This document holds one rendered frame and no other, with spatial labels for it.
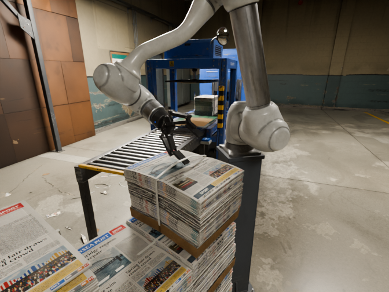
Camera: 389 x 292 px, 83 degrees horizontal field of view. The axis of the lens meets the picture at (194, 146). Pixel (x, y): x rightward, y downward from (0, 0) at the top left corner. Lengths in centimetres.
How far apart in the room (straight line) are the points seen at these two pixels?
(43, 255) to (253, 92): 82
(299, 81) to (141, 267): 945
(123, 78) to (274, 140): 61
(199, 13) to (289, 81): 893
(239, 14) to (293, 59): 898
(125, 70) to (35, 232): 53
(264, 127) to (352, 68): 928
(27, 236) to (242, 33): 88
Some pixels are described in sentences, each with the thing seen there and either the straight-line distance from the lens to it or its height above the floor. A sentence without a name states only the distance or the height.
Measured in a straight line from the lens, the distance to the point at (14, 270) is 58.
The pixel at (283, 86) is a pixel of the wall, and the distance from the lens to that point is 984.
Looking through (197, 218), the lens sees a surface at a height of 100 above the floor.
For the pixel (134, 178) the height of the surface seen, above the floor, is 103.
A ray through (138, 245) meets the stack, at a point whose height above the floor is 83.
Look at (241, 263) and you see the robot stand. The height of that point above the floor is 27.
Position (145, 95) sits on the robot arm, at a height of 133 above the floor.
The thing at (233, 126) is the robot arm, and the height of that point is 116.
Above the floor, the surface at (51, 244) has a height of 107.
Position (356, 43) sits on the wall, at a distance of 1018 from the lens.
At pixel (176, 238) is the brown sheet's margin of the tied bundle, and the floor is 86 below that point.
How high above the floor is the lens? 142
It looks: 19 degrees down
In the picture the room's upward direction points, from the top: straight up
